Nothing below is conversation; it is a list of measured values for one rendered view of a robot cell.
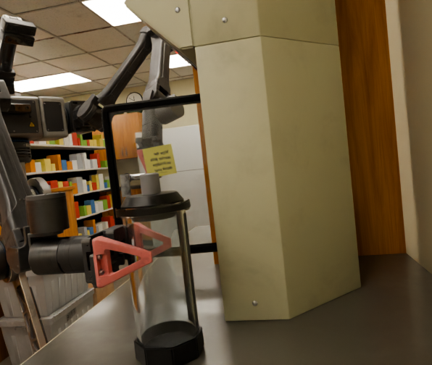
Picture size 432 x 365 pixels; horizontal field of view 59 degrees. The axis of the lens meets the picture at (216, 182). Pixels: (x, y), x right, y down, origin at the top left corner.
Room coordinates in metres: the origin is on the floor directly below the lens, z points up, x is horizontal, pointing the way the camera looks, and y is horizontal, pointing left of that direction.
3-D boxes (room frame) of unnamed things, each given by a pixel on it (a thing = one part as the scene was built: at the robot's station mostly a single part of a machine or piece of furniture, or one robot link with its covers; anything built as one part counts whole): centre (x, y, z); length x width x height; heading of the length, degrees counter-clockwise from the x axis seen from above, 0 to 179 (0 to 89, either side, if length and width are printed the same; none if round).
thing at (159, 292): (0.56, 0.10, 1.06); 0.11 x 0.11 x 0.21
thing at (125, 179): (0.96, 0.23, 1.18); 0.02 x 0.02 x 0.06; 85
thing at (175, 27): (0.81, 0.04, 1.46); 0.32 x 0.11 x 0.10; 169
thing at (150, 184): (0.56, 0.10, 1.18); 0.09 x 0.09 x 0.07
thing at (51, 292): (2.75, 1.31, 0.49); 0.60 x 0.42 x 0.33; 169
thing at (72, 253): (0.58, 0.20, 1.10); 0.10 x 0.07 x 0.07; 169
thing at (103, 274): (0.53, 0.14, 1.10); 0.09 x 0.07 x 0.07; 79
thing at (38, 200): (0.62, 0.29, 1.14); 0.12 x 0.09 x 0.11; 47
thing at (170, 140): (0.97, 0.12, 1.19); 0.30 x 0.01 x 0.40; 85
